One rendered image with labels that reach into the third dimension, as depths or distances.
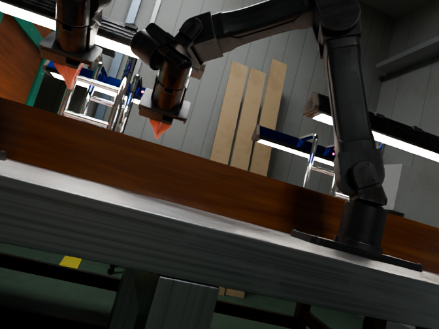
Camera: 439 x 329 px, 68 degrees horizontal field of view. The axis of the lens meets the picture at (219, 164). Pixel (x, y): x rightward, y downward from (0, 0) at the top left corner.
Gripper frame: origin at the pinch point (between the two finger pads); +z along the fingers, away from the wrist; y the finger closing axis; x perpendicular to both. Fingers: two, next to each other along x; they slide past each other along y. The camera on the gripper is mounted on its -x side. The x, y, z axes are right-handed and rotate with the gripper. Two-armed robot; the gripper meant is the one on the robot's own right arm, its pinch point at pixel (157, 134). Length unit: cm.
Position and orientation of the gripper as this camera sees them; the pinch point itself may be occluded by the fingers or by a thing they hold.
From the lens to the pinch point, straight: 76.5
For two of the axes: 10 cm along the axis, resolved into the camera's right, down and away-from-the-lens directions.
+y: -9.4, -2.9, -1.7
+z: -3.2, 6.7, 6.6
